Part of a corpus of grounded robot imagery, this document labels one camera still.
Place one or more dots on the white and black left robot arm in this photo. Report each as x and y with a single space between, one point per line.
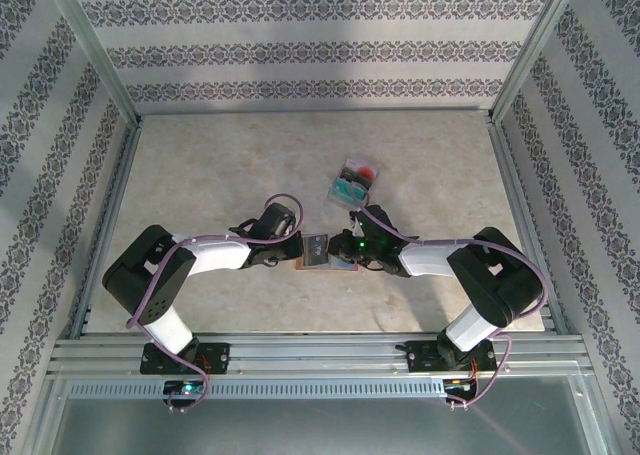
215 252

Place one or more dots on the white card red circles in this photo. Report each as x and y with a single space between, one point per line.
367 171

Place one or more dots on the clear plastic card box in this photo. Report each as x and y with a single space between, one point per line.
334 197

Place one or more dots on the long aluminium mounting rail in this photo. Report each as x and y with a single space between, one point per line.
310 350

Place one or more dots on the teal credit card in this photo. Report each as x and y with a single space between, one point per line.
345 190

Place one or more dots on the aluminium frame post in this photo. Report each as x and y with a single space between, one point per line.
97 50
535 50

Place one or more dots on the aluminium back rail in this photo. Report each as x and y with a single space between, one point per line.
310 110

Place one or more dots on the black VIP credit card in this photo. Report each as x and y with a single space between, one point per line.
357 177
316 250

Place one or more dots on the small circuit board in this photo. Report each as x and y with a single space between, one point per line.
457 384
187 389

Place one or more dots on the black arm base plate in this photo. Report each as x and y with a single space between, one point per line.
220 357
415 355

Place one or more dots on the aluminium side rail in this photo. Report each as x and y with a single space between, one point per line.
107 230
515 200

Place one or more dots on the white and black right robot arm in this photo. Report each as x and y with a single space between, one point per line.
495 280

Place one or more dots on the grey metal panel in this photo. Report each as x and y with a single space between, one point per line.
320 430

